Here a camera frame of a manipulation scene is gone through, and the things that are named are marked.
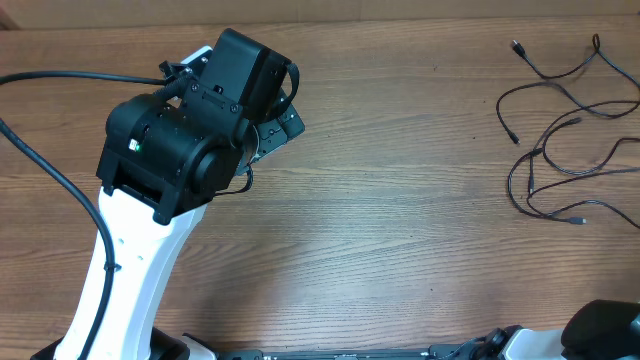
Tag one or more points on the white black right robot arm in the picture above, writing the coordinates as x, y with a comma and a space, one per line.
600, 330

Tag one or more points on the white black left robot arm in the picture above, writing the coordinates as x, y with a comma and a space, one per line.
166, 156

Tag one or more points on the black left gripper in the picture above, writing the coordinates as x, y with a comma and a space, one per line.
274, 134

